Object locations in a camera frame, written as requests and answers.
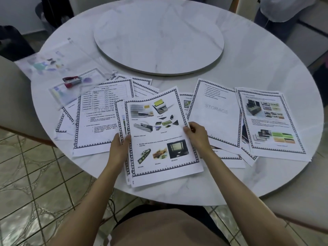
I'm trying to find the beige chair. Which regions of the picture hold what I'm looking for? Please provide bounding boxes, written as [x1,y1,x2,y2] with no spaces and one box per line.
[261,151,328,234]
[0,55,57,149]

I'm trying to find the large clear plastic folder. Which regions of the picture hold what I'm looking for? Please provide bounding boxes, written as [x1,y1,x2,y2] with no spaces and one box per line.
[15,38,108,82]

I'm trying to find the person's right forearm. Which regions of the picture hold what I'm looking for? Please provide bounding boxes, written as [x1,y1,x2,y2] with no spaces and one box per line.
[199,148,300,246]

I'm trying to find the person's left forearm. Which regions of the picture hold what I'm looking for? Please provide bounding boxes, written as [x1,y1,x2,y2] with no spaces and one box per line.
[47,157,128,246]

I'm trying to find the red stapler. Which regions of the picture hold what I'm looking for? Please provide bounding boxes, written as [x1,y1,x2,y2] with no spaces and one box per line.
[62,76,83,84]

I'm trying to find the black cable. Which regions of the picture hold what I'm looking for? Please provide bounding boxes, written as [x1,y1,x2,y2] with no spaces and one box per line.
[106,196,122,226]

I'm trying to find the person's right hand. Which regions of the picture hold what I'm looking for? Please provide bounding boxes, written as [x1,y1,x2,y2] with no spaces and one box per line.
[183,121,213,158]

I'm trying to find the round marble turntable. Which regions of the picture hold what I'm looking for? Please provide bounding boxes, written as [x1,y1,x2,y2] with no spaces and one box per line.
[93,9,225,76]

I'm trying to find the bordered photo page bundle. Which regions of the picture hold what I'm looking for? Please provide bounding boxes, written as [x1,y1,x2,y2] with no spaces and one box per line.
[114,86,204,189]

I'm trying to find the spread of printed paper sheets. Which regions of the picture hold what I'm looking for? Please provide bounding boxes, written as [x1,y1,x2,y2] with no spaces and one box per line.
[55,75,313,169]

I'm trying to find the person's left hand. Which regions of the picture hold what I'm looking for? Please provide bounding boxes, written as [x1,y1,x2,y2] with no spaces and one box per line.
[109,133,131,168]

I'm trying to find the beige cushioned bench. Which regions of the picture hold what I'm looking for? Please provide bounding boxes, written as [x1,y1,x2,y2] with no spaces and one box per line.
[286,2,328,73]

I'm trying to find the dark chair back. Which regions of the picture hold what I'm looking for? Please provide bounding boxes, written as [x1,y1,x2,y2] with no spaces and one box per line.
[40,0,75,23]

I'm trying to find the person's beige shirt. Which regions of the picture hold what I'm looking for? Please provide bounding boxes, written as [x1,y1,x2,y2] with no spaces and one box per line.
[110,208,231,246]

